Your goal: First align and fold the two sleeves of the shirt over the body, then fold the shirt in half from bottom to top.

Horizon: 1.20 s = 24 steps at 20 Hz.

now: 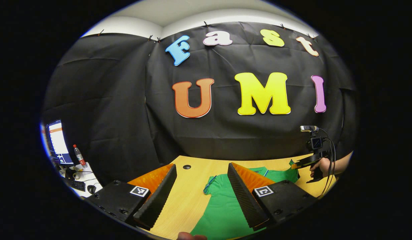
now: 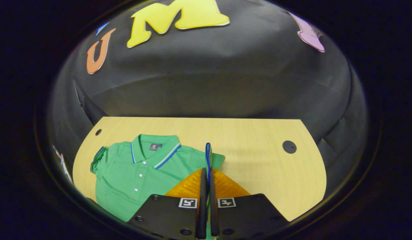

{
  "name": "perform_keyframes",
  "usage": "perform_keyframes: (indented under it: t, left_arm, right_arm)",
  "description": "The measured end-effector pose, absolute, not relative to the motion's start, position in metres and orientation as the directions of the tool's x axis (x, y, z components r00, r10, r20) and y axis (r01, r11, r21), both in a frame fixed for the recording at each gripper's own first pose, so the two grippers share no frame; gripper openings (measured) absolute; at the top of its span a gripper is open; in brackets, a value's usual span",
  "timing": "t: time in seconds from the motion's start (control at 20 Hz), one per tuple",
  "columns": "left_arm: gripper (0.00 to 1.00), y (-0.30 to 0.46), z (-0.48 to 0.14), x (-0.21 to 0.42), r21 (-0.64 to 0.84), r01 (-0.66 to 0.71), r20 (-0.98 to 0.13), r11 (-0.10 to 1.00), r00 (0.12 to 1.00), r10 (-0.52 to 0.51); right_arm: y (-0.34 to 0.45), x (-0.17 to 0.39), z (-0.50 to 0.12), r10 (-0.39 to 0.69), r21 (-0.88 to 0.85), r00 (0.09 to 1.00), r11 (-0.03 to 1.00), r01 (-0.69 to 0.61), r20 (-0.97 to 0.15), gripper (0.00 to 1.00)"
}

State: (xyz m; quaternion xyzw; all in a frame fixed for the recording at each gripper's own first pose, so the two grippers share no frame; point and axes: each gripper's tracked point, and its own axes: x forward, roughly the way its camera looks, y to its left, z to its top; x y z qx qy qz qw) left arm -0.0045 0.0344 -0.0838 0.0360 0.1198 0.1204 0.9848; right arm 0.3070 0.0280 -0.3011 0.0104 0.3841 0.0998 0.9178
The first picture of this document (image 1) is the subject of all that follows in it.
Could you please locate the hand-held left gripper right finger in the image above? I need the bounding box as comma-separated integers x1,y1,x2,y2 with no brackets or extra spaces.
227,162,318,230

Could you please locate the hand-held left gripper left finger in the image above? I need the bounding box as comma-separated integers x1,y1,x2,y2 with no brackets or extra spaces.
81,163,178,231

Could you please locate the green T-shirt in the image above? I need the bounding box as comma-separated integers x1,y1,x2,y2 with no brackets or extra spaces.
190,166,300,240

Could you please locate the black backdrop cloth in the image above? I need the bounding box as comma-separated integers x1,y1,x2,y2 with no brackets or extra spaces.
42,22,356,187

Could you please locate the white desk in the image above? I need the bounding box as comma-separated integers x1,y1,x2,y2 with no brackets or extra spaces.
57,162,103,198

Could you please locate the black keyboard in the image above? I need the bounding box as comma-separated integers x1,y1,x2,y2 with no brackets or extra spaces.
64,178,86,192

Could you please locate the clear bottle with red label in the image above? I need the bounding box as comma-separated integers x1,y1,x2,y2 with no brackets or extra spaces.
73,144,88,168

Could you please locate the computer monitor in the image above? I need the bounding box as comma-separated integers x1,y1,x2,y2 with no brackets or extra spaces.
46,119,74,166

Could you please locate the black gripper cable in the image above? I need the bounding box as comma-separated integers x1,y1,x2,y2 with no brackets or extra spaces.
318,128,336,197

